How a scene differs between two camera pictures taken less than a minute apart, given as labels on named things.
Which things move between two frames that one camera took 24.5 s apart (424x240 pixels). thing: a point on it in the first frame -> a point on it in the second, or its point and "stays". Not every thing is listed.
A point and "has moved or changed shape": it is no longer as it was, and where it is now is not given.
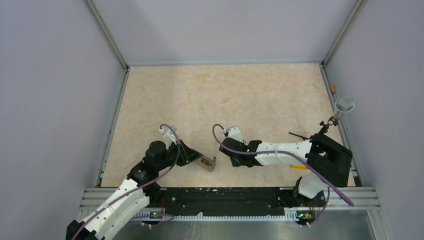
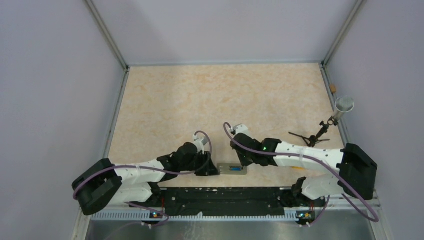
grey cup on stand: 343,104 stays
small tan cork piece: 333,88 stays
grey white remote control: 206,162 has moved or changed shape
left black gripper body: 177,154 -> 201,163
